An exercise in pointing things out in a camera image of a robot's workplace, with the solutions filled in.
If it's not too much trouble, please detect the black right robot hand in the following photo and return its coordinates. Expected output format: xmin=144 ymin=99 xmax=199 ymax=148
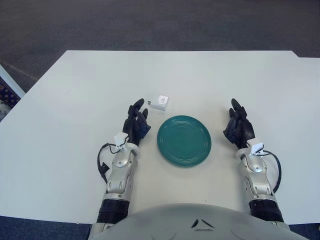
xmin=223 ymin=98 xmax=256 ymax=151

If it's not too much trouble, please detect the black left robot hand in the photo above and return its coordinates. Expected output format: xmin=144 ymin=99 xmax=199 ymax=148
xmin=122 ymin=98 xmax=152 ymax=146

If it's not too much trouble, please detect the white charger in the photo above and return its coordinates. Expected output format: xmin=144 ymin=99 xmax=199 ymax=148
xmin=147 ymin=94 xmax=170 ymax=113

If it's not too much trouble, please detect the teal round plate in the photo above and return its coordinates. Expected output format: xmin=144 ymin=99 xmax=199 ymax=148
xmin=156 ymin=114 xmax=212 ymax=166

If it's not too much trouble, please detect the grey robot torso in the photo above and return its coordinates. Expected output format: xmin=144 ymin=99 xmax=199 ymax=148
xmin=88 ymin=203 xmax=298 ymax=240

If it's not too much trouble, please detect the white board panel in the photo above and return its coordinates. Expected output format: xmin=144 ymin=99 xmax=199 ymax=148
xmin=0 ymin=63 xmax=26 ymax=101

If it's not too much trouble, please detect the patterned blue rug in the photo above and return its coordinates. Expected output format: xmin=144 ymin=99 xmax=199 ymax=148
xmin=0 ymin=76 xmax=21 ymax=121

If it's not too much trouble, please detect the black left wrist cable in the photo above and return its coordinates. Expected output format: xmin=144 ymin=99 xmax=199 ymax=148
xmin=96 ymin=142 xmax=126 ymax=186

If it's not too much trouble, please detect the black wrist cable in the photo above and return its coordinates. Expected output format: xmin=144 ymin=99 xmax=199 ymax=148
xmin=259 ymin=149 xmax=283 ymax=195
xmin=96 ymin=142 xmax=126 ymax=186

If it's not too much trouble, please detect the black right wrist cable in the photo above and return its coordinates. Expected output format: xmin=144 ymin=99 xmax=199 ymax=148
xmin=259 ymin=149 xmax=283 ymax=195

